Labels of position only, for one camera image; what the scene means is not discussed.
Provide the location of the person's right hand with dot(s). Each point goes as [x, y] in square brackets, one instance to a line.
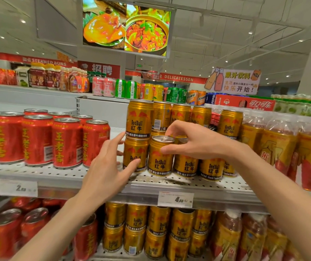
[210, 145]

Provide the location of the person's left hand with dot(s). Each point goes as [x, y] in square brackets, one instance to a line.
[103, 179]

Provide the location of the person's left thumb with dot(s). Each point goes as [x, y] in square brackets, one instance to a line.
[130, 170]

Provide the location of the person's right thumb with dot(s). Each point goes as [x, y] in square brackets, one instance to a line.
[176, 150]

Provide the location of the gold energy drink can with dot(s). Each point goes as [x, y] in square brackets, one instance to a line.
[159, 165]

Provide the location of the person's right forearm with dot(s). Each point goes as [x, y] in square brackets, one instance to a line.
[294, 214]

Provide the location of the person's left forearm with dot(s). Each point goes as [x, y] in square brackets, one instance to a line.
[57, 236]

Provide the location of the stack of gold cans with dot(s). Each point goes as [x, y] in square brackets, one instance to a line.
[158, 220]
[139, 119]

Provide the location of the white paper price tag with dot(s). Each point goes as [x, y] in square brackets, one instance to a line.
[17, 188]
[175, 199]

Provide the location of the orange soda can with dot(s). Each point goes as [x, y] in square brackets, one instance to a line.
[201, 98]
[192, 97]

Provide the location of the cluster of dark green cans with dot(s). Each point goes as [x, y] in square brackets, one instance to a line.
[174, 95]

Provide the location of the yellow drink can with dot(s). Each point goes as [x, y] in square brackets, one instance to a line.
[158, 92]
[148, 92]

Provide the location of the blue soda cans pack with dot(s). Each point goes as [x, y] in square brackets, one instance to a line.
[211, 98]

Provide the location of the white perforated metal shelf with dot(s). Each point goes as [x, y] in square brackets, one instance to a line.
[63, 176]

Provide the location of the red counter sign strip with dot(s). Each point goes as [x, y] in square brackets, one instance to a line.
[180, 78]

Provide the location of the green striped drink can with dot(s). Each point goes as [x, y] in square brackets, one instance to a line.
[131, 89]
[120, 88]

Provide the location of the red cola carton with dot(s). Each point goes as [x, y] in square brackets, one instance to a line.
[245, 103]

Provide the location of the pink drink can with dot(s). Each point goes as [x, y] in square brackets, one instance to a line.
[109, 87]
[97, 86]

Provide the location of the cartoon juice bottle sign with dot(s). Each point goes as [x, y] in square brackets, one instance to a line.
[233, 81]

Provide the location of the row of red tea cans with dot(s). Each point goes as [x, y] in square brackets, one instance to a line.
[37, 141]
[5, 231]

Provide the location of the iced tea bottle orange label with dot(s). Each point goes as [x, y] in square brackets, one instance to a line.
[291, 254]
[276, 241]
[253, 236]
[226, 236]

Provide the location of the row of iced tea bottles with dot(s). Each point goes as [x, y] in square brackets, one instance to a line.
[278, 149]

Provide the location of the orange drink bottle pack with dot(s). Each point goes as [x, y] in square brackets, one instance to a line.
[76, 80]

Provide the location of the red sign with white characters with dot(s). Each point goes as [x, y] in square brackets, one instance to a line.
[99, 69]

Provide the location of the dark label drink bottle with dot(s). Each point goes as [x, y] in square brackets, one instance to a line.
[50, 76]
[37, 76]

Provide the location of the row of green tea bottles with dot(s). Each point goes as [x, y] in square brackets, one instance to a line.
[294, 105]

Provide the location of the hanging food display screen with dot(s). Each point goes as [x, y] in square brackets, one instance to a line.
[125, 27]

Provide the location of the white and green bottle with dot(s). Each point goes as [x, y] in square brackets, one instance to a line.
[22, 76]

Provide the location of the long red banner sign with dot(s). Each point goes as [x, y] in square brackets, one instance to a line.
[27, 59]

